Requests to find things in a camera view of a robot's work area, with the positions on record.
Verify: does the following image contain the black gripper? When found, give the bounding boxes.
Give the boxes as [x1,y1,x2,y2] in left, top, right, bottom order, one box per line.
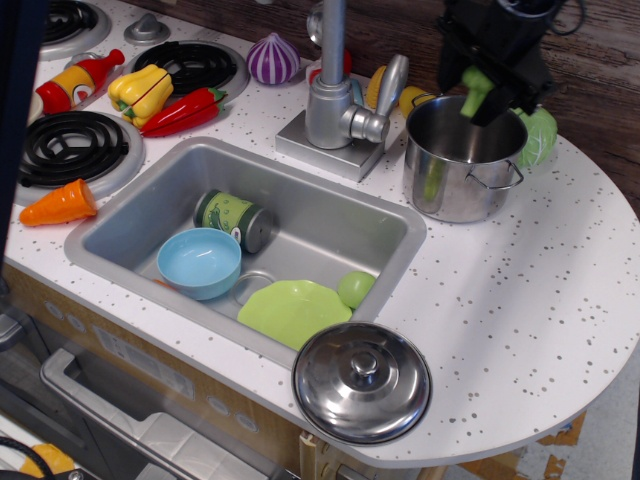
[437,1,558,126]

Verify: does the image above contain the green toy broccoli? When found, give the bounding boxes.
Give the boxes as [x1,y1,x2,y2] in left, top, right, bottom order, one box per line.
[461,66,495,119]

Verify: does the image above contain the stainless steel pot lid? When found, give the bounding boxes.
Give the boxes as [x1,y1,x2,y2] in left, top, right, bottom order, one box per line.
[292,322,432,445]

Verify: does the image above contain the green toy cabbage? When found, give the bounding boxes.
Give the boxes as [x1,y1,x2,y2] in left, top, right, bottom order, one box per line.
[513,107,558,167]

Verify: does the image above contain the yellow toy corn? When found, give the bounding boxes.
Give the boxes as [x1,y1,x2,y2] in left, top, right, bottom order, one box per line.
[365,65,387,110]

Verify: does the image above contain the red toy tomato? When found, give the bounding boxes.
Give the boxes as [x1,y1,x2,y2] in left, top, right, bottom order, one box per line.
[305,49,352,85]

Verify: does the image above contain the grey toy faucet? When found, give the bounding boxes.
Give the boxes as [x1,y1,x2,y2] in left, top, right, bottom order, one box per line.
[275,1,409,181]

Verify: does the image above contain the purple striped toy onion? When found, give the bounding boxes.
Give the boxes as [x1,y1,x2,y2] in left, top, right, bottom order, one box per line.
[246,32,300,85]

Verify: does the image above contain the grey toy sink basin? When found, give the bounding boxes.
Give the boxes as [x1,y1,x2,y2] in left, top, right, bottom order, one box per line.
[64,137,426,366]

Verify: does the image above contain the green toy ball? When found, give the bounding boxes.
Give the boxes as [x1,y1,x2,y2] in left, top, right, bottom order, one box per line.
[337,271,376,309]

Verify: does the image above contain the red toy chili pepper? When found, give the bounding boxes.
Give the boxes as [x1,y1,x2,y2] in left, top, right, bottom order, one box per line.
[140,87,227,138]

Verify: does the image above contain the middle black burner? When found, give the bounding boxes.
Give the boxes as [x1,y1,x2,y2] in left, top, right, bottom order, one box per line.
[124,41,250,100]

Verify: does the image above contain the black burner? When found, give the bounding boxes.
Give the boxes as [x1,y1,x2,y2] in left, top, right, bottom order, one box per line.
[14,111,145,206]
[124,41,250,100]
[39,0,111,61]

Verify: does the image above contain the green pea can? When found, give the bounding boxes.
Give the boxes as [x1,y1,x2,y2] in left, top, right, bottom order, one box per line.
[193,190,273,254]

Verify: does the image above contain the light green plate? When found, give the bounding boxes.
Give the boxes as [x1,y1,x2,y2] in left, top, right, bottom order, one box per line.
[237,280,352,350]

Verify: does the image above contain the light blue bowl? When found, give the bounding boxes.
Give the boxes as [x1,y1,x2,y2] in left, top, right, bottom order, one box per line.
[156,228,242,301]

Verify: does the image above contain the grey stove knob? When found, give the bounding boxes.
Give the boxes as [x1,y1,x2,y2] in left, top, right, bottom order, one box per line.
[124,13,171,46]

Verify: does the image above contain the yellow toy bell pepper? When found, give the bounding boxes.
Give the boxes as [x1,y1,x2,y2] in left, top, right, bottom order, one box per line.
[108,64,174,129]

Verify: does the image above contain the red ketchup bottle toy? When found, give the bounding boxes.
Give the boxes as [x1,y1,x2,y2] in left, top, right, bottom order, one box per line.
[35,49,125,115]

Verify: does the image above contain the back left black burner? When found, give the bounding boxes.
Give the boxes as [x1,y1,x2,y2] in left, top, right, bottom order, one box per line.
[39,0,111,61]

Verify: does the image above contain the orange toy carrot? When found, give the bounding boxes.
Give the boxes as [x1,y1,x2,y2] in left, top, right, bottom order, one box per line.
[19,179,98,227]

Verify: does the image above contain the front left black burner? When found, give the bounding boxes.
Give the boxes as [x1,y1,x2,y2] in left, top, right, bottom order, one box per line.
[14,111,145,206]

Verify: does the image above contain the grey oven door handle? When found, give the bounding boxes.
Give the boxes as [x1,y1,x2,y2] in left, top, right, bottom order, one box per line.
[40,348,286,479]

